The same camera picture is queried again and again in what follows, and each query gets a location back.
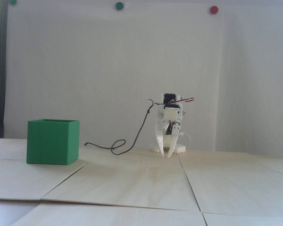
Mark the white gripper with motor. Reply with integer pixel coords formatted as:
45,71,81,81
155,107,182,158

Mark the white robot arm with base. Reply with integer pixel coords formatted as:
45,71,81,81
149,94,187,154

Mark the green open box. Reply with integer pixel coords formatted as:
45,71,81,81
26,119,80,165

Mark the white backdrop sheet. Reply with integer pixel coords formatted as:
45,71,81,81
5,0,223,151

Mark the white power cable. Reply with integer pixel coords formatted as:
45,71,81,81
182,133,191,150

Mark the thin black camera cable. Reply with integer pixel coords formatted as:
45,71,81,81
84,99,164,155

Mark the dark window frame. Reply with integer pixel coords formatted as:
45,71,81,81
0,0,8,139

